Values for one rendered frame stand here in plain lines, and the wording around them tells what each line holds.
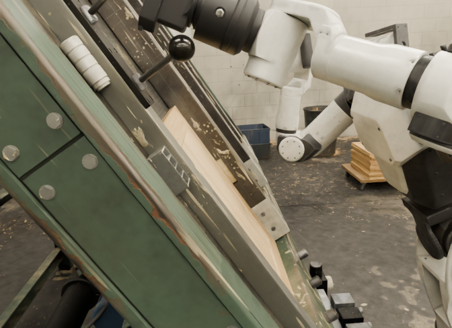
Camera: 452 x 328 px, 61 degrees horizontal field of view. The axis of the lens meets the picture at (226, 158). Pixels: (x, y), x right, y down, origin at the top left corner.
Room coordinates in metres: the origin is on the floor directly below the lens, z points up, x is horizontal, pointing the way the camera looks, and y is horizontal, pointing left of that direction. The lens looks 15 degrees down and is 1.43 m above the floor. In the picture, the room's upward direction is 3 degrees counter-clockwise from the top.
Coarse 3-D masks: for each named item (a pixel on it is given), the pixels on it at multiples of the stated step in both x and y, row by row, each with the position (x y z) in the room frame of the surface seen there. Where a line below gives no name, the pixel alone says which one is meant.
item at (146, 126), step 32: (32, 0) 0.59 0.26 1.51; (64, 32) 0.59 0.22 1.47; (128, 96) 0.59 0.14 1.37; (128, 128) 0.59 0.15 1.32; (160, 128) 0.60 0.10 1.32; (192, 192) 0.60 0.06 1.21; (224, 224) 0.60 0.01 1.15; (256, 256) 0.60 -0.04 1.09; (256, 288) 0.60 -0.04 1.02; (288, 288) 0.65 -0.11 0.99; (288, 320) 0.60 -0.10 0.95
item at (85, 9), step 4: (100, 0) 0.59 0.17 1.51; (104, 0) 0.59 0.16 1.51; (96, 4) 0.60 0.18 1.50; (100, 4) 0.60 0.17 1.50; (80, 8) 0.61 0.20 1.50; (84, 8) 0.61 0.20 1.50; (88, 8) 0.61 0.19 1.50; (92, 8) 0.60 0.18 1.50; (96, 8) 0.60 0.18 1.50; (84, 12) 0.61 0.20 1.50; (88, 12) 0.61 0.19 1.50; (92, 12) 0.61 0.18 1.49; (88, 16) 0.61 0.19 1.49; (92, 16) 0.61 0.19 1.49; (96, 16) 0.62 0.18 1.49; (92, 20) 0.61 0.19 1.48; (96, 20) 0.61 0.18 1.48
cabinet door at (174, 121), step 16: (176, 112) 0.96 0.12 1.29; (176, 128) 0.83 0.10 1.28; (192, 144) 0.89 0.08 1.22; (192, 160) 0.77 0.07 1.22; (208, 160) 0.94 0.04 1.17; (208, 176) 0.81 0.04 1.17; (224, 176) 0.97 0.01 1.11; (224, 192) 0.85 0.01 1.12; (240, 208) 0.89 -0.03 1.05; (240, 224) 0.77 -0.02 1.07; (256, 224) 0.95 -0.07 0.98; (256, 240) 0.81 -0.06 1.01; (272, 240) 1.00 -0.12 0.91; (272, 256) 0.85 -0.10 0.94
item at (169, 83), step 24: (96, 0) 1.01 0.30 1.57; (120, 0) 1.01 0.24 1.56; (120, 24) 1.01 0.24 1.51; (144, 48) 1.01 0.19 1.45; (144, 72) 1.01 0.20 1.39; (168, 72) 1.02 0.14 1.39; (168, 96) 1.02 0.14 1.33; (192, 96) 1.02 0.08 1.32; (192, 120) 1.02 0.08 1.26; (216, 144) 1.02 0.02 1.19; (240, 168) 1.02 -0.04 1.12; (240, 192) 1.02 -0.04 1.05; (264, 192) 1.07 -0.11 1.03; (264, 216) 1.02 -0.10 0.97
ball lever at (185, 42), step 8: (176, 40) 0.55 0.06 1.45; (184, 40) 0.55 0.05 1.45; (192, 40) 0.57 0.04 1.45; (168, 48) 0.56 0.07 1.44; (176, 48) 0.55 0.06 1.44; (184, 48) 0.55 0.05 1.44; (192, 48) 0.56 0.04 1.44; (168, 56) 0.58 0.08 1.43; (176, 56) 0.55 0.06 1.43; (184, 56) 0.55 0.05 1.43; (160, 64) 0.58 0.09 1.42; (152, 72) 0.59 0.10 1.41; (136, 80) 0.61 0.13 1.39; (144, 80) 0.61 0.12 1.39; (144, 88) 0.61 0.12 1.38
